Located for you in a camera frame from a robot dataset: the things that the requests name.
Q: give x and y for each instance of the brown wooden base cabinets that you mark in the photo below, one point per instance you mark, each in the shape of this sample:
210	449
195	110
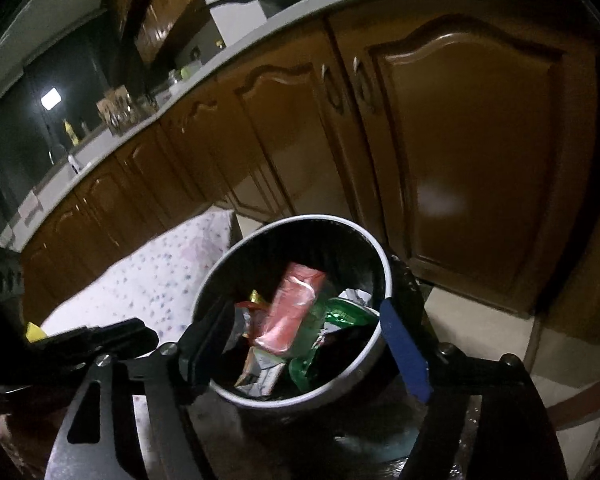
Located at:
480	135

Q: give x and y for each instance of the brown wooden wall cabinet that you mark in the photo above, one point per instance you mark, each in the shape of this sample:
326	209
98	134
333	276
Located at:
165	10

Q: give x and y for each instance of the white dotted tablecloth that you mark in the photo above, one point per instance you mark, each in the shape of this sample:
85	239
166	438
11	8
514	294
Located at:
145	280

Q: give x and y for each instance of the wooden utensil block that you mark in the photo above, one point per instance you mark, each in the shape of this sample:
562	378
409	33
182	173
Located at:
114	110

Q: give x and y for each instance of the black bin with grey rim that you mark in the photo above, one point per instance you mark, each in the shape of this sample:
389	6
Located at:
280	245

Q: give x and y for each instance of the yellow green cup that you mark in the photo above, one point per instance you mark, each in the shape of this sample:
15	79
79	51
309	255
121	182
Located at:
190	71

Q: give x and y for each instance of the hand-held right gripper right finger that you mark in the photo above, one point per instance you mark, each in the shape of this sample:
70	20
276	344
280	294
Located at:
405	355

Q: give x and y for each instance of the small yellow foil wrapper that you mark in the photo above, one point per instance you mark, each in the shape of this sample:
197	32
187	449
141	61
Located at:
257	297

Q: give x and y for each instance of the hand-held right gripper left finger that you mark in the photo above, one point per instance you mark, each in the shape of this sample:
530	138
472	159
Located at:
205	350

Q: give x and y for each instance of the red packet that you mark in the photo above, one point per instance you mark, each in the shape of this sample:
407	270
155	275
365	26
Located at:
290	310

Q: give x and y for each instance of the dark kitchen window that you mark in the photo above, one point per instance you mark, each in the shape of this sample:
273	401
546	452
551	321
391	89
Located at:
20	160

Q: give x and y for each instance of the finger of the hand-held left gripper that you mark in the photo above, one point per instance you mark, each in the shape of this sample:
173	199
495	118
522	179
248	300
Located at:
105	340

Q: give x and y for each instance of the green foil wrapper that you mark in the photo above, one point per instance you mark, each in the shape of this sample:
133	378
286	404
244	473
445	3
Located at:
350	312

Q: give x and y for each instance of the yellow bottle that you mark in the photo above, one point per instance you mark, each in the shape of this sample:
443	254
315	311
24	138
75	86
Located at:
70	132

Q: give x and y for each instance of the yellow sponge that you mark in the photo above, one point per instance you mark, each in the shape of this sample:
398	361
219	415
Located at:
36	332

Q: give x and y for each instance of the silver wrapper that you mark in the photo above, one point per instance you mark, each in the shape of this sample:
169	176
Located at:
245	320

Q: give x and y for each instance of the white carton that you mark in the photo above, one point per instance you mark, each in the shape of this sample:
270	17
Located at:
260	370

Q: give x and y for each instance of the white soap bottle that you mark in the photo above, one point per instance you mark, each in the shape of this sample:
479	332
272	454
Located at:
74	163

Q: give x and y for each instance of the metal sink faucet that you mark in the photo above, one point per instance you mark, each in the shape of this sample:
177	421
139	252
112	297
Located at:
56	155

